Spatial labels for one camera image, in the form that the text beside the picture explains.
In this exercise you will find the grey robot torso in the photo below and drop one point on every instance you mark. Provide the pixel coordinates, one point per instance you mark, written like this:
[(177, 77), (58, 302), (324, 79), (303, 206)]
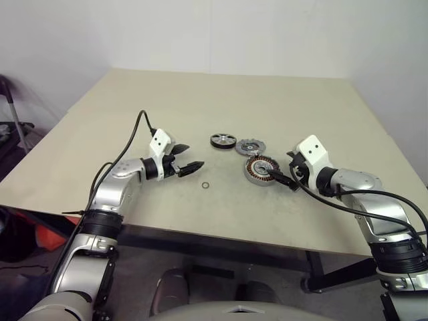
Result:
[(234, 316)]

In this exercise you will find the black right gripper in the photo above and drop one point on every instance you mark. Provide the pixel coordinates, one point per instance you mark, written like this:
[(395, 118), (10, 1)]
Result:
[(298, 170)]

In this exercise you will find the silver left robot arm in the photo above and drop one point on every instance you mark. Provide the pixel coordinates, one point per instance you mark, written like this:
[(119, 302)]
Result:
[(110, 187)]

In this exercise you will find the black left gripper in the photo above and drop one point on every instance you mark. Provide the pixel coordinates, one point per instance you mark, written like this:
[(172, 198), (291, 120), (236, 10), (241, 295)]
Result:
[(170, 162)]

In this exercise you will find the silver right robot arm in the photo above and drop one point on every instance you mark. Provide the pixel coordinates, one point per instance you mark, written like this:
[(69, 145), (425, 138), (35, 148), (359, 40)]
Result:
[(361, 180)]

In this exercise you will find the orange red bag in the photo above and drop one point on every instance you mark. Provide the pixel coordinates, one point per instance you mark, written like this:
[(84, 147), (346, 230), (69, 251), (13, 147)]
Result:
[(50, 237)]

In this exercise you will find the black bag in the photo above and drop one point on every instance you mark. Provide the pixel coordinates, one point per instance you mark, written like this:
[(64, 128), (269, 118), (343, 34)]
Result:
[(13, 234)]

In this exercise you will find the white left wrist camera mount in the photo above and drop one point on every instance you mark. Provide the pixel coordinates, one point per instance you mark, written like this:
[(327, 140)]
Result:
[(160, 140)]

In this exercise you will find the grey metal pole stand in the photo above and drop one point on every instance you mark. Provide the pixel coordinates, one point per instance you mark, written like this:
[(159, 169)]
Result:
[(15, 112)]

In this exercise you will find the grey toothed motor cover plate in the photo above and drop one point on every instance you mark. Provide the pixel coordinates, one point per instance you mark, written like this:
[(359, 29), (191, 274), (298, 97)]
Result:
[(248, 147)]

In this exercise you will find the motor stator with copper windings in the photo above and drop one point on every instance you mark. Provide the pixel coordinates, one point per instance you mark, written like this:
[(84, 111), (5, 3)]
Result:
[(257, 175)]

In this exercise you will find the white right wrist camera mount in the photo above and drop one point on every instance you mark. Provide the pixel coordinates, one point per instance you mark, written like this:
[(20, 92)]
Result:
[(312, 148)]

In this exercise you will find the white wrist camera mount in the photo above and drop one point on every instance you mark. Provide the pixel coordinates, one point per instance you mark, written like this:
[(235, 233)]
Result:
[(160, 140), (312, 148)]

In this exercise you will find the dark low cart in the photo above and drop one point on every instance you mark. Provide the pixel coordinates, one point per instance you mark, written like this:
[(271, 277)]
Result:
[(10, 140)]

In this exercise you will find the dark rounded shape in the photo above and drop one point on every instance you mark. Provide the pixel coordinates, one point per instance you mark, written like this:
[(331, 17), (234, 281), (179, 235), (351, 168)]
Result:
[(172, 291)]

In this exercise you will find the black metal table frame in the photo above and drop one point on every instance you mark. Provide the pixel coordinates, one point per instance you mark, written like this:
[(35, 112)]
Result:
[(314, 271)]

